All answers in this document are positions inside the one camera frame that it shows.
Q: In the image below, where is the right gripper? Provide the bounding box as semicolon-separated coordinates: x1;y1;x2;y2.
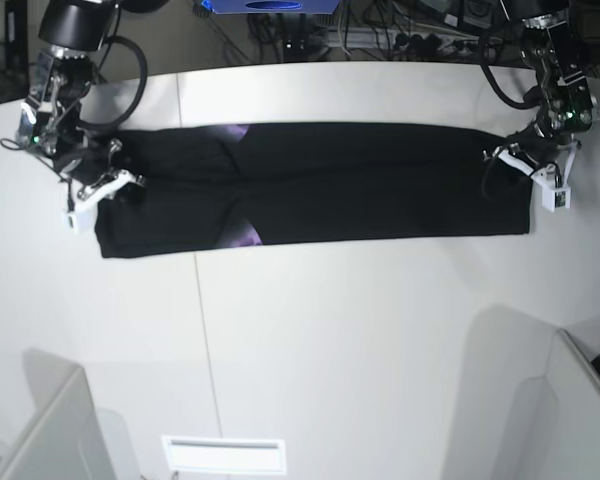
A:
54;136;145;205

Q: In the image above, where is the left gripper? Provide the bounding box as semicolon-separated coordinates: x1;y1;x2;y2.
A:
505;121;580;189

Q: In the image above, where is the black T-shirt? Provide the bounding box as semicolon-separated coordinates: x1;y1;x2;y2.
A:
95;123;531;258

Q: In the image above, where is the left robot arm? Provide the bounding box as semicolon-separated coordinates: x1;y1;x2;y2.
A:
478;1;597;192

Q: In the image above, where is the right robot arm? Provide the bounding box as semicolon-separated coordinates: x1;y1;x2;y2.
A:
0;1;148;210

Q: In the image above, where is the blue box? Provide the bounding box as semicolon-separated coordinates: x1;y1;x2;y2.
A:
200;0;340;15

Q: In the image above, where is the white right partition panel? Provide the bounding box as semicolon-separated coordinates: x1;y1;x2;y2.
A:
494;327;600;480

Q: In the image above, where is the white partition panel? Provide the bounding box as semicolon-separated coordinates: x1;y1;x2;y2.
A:
0;349;142;479
494;327;600;480

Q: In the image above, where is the white left partition panel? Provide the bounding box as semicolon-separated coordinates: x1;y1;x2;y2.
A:
0;349;142;479

